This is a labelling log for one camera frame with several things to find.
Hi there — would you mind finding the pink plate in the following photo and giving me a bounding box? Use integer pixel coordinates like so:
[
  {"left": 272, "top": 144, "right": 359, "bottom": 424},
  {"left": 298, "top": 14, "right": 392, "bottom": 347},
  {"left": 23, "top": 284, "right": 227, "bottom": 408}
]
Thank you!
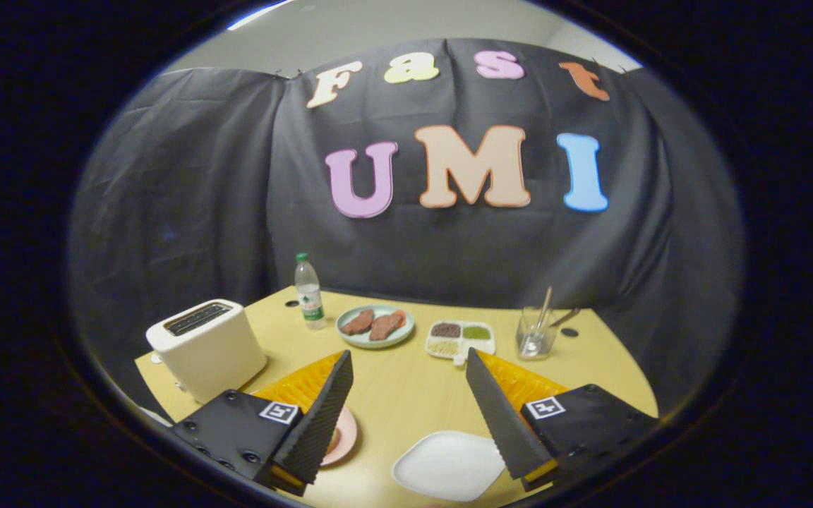
[{"left": 251, "top": 385, "right": 359, "bottom": 467}]

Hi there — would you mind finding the white square plate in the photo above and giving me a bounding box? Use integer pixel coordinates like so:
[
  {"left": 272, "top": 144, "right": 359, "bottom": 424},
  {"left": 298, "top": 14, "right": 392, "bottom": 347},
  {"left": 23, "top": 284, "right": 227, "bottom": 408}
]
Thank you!
[{"left": 391, "top": 430, "right": 507, "bottom": 503}]

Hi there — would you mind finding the clear plastic water bottle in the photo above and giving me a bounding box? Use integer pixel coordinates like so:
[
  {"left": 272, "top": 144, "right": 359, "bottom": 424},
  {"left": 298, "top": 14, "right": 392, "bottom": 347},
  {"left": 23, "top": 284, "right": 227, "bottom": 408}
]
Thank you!
[{"left": 294, "top": 253, "right": 327, "bottom": 330}]

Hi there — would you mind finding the light wooden stick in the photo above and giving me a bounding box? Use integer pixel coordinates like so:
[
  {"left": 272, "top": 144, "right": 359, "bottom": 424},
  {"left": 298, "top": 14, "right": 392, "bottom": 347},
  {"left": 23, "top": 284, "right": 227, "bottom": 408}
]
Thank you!
[{"left": 535, "top": 286, "right": 554, "bottom": 339}]

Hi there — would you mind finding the cream white toaster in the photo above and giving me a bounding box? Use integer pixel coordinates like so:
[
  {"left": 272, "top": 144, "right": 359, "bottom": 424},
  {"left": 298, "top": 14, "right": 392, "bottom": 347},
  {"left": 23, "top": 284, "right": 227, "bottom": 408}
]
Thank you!
[{"left": 145, "top": 299, "right": 268, "bottom": 405}]

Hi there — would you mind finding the pale green plate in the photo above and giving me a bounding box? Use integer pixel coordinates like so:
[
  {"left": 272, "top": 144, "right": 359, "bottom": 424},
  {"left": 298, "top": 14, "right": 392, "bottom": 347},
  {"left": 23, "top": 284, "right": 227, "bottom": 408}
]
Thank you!
[{"left": 335, "top": 305, "right": 416, "bottom": 350}]

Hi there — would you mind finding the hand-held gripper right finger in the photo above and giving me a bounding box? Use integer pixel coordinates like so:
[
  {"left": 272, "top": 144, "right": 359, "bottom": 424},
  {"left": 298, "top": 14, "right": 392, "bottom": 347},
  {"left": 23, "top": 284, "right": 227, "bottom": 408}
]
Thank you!
[{"left": 465, "top": 346, "right": 662, "bottom": 493}]

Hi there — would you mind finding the white divided seasoning dish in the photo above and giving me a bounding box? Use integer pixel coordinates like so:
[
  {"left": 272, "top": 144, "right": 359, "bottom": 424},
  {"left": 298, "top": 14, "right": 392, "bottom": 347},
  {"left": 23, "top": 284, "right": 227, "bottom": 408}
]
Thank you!
[{"left": 426, "top": 320, "right": 497, "bottom": 366}]

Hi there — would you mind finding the brown meat patty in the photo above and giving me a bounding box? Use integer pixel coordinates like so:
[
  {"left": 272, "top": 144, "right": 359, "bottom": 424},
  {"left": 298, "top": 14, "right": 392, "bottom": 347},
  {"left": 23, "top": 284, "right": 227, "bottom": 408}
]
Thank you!
[
  {"left": 340, "top": 309, "right": 376, "bottom": 336},
  {"left": 368, "top": 310, "right": 407, "bottom": 341}
]

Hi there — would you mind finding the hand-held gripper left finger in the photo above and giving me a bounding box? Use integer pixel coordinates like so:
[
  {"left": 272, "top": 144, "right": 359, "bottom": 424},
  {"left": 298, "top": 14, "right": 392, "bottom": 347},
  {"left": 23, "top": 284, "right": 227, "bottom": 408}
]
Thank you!
[{"left": 169, "top": 350, "right": 355, "bottom": 497}]

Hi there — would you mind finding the clear glass cup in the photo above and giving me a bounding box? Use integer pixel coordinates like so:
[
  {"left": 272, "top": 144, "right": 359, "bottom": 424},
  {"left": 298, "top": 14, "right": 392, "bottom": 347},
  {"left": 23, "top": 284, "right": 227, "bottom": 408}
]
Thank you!
[{"left": 517, "top": 307, "right": 559, "bottom": 361}]

